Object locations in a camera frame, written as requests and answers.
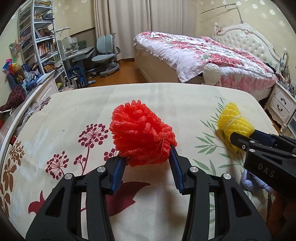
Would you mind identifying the grey office chair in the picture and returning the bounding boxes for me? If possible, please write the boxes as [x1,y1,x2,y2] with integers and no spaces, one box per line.
[91,33,121,77]

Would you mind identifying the plastic drawer unit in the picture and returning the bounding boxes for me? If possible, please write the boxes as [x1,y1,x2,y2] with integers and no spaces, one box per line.
[282,114,296,140]

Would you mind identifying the floral leaf bedsheet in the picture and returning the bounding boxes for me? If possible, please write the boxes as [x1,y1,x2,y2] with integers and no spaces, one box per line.
[1,83,276,240]

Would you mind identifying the grey desk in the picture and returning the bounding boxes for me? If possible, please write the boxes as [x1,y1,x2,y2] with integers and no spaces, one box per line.
[66,46,95,68]

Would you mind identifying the white bookshelf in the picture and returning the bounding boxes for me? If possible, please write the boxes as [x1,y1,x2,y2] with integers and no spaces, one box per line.
[17,1,67,92]

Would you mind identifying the beige curtains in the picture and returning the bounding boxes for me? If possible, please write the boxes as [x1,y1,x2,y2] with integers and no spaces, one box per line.
[94,0,197,60]

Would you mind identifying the red foam net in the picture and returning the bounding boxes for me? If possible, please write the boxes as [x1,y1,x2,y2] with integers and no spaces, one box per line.
[109,100,177,167]

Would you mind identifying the yellow foam net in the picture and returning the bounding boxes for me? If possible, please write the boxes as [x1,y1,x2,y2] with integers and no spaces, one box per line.
[217,102,255,142]

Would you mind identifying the white tufted headboard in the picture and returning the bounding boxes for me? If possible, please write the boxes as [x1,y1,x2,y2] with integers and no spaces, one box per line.
[213,23,281,71]

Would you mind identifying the white round bedpost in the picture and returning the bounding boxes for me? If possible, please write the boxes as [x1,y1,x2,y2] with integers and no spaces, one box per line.
[203,63,222,87]

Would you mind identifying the bed with pink floral quilt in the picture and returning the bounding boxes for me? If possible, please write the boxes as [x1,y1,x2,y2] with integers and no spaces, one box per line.
[134,32,277,93]

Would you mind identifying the white nightstand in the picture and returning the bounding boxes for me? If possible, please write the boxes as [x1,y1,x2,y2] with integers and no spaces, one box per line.
[264,81,295,132]

